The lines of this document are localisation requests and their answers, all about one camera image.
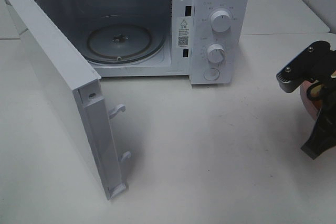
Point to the glass microwave turntable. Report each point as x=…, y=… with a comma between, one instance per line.
x=123, y=39

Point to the pink round plate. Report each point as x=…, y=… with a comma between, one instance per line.
x=312, y=107

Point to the white microwave oven body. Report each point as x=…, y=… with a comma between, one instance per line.
x=184, y=50

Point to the upper white power knob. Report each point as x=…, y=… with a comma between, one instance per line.
x=221, y=20

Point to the white microwave door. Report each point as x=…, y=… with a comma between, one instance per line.
x=73, y=87

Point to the round white door button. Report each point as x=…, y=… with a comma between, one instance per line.
x=211, y=74

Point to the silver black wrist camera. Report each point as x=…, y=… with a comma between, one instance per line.
x=306, y=66

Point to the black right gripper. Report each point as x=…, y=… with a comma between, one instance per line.
x=322, y=137

